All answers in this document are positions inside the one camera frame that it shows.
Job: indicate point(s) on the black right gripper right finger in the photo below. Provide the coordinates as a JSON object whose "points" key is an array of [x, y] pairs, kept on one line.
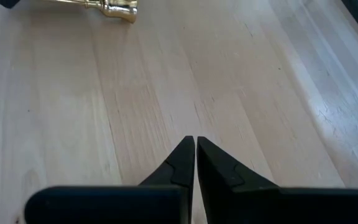
{"points": [[259, 205]]}

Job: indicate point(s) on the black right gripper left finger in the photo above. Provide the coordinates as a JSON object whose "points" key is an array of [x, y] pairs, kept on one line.
{"points": [[120, 205]]}

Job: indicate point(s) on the gold candlestick holder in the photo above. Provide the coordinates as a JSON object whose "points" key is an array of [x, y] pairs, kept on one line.
{"points": [[120, 9]]}

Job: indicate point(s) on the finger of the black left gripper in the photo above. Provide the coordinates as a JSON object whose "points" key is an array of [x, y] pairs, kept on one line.
{"points": [[8, 3]]}

